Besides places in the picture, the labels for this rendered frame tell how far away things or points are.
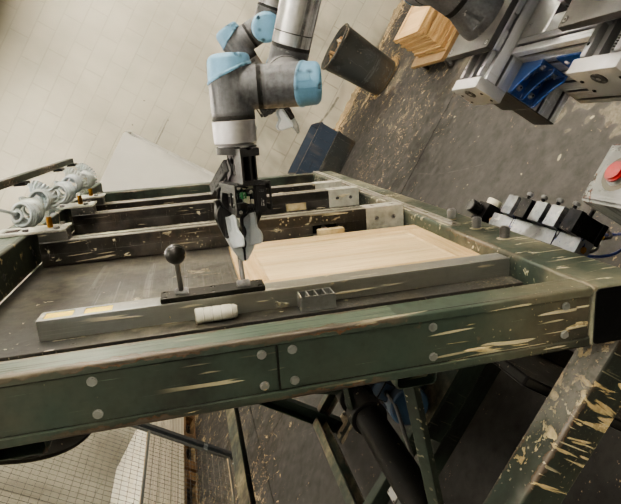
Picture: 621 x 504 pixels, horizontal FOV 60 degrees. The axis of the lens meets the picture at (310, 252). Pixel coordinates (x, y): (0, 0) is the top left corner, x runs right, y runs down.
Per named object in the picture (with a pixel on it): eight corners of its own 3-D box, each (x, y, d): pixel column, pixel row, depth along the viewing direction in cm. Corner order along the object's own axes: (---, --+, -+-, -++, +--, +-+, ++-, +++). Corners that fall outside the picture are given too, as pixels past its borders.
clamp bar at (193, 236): (406, 227, 171) (404, 150, 165) (-3, 274, 147) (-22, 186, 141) (394, 221, 180) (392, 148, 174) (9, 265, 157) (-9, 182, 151)
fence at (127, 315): (509, 275, 117) (510, 257, 116) (39, 342, 98) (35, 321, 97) (497, 269, 122) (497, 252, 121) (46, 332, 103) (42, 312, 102)
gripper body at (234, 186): (235, 220, 92) (228, 148, 89) (215, 214, 99) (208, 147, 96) (274, 213, 96) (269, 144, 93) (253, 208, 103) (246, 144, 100)
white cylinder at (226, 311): (196, 326, 101) (238, 320, 102) (194, 311, 100) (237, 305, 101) (195, 320, 103) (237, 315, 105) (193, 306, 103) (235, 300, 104)
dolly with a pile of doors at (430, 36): (488, 6, 415) (446, -24, 403) (454, 69, 420) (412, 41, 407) (450, 21, 473) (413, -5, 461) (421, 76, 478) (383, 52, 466)
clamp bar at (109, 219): (360, 205, 215) (358, 144, 209) (41, 239, 191) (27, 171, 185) (353, 201, 224) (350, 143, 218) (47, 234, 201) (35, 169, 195)
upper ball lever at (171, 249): (193, 302, 104) (185, 252, 95) (172, 305, 104) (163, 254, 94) (191, 288, 107) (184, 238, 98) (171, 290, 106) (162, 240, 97)
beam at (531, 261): (650, 336, 97) (655, 278, 94) (591, 347, 94) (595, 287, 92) (332, 190, 306) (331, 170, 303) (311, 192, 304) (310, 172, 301)
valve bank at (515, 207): (664, 237, 124) (590, 190, 117) (631, 292, 125) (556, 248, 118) (531, 205, 171) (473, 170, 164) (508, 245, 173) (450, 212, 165)
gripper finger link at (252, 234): (256, 265, 98) (251, 215, 96) (241, 259, 103) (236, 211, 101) (271, 261, 100) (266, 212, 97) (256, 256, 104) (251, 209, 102)
